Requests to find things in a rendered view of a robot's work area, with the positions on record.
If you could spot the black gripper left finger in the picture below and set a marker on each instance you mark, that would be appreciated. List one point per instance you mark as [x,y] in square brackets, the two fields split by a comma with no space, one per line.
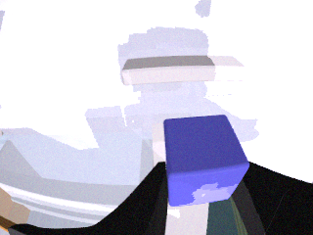
[143,213]

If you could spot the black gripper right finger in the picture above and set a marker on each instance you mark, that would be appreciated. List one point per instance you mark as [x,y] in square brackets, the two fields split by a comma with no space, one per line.
[271,203]

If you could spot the small blue block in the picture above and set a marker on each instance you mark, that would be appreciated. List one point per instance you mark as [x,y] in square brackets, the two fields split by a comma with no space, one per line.
[204,159]

